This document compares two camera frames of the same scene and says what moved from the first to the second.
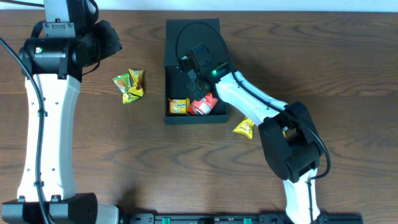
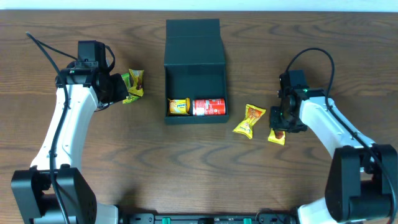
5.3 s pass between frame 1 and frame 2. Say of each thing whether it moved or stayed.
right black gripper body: moved
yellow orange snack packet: stayed
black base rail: stayed
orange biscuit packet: stayed
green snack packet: stayed
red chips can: moved
